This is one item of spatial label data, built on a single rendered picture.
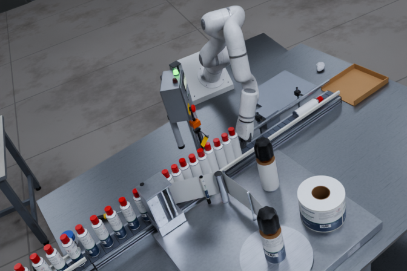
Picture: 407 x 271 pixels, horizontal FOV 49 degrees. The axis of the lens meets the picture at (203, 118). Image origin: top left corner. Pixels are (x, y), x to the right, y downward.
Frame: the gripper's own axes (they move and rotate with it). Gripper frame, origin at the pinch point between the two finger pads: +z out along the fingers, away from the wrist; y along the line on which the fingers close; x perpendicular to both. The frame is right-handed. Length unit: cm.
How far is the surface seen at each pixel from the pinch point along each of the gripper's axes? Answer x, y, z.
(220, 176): -30.2, 20.8, -1.6
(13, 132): -65, -296, 124
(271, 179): -7.9, 32.1, 0.1
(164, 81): -44, -10, -41
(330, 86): 76, -10, -16
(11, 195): -101, -117, 75
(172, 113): -43, -3, -27
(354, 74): 94, -8, -22
